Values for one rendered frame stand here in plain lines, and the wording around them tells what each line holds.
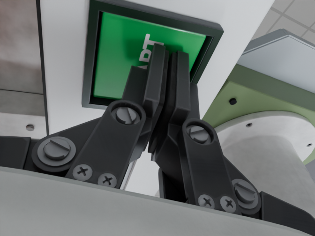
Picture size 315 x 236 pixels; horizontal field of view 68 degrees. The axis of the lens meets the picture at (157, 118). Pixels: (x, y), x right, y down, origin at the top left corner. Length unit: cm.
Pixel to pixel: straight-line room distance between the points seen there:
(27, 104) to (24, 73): 3
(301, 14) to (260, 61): 112
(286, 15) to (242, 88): 114
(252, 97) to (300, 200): 12
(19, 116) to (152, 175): 12
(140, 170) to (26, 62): 13
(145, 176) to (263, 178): 15
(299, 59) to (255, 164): 15
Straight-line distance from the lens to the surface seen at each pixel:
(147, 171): 20
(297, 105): 34
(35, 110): 23
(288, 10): 139
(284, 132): 35
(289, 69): 37
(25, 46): 22
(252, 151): 32
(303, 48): 36
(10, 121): 24
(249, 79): 30
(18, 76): 24
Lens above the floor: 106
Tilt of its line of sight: 42 degrees down
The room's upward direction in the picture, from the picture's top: 171 degrees clockwise
